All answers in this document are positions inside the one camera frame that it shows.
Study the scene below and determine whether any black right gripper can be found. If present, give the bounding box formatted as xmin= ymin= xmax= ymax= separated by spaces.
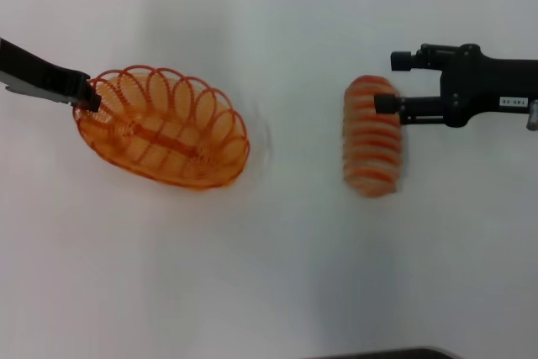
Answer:
xmin=373 ymin=43 xmax=538 ymax=129

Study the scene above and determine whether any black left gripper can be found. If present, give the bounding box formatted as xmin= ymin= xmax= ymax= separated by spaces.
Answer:
xmin=0 ymin=36 xmax=103 ymax=114

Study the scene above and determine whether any orange striped bread loaf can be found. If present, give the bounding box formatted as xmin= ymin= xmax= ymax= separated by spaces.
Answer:
xmin=340 ymin=74 xmax=406 ymax=198

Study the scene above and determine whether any orange wire oval basket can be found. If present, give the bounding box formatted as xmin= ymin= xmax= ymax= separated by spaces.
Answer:
xmin=72 ymin=65 xmax=251 ymax=192

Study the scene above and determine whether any dark rounded robot base edge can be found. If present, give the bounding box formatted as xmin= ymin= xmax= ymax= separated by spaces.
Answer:
xmin=318 ymin=346 xmax=460 ymax=359

